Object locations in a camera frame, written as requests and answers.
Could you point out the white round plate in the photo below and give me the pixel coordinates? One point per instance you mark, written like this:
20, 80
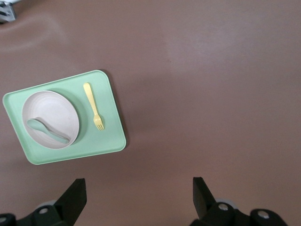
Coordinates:
51, 108

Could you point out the light green rectangular tray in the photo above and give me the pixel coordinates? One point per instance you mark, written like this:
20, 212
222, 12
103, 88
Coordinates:
105, 141

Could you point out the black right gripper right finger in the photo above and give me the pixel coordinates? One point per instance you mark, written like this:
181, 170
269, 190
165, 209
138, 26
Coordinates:
203, 200

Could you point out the yellow plastic fork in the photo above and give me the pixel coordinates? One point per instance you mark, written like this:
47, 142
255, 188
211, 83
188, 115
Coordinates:
91, 101

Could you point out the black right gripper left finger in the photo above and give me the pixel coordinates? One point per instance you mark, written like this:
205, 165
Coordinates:
70, 200

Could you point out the pale green plastic spoon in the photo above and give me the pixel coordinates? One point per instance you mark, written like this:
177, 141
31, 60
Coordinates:
37, 124

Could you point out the brown table mat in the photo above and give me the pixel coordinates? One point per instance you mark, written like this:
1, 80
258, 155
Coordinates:
200, 94

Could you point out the grey metal camera mount bracket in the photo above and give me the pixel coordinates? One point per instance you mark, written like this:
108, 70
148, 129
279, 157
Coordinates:
7, 15

